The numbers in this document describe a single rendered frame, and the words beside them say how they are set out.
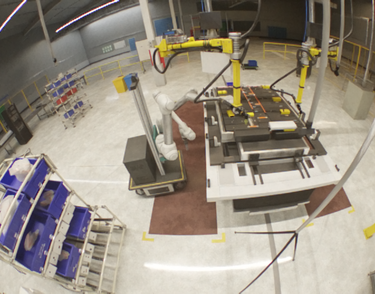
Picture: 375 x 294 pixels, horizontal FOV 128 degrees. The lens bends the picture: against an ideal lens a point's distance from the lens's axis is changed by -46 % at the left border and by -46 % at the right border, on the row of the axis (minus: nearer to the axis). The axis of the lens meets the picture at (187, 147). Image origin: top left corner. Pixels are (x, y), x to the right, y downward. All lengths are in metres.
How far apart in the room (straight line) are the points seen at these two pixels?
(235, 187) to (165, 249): 1.30
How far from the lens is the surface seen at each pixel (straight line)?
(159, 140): 2.01
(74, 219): 2.35
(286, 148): 2.07
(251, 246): 2.41
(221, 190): 1.74
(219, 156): 2.00
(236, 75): 1.61
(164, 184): 2.55
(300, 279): 2.56
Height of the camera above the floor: 2.29
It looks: 41 degrees down
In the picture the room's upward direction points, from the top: 11 degrees counter-clockwise
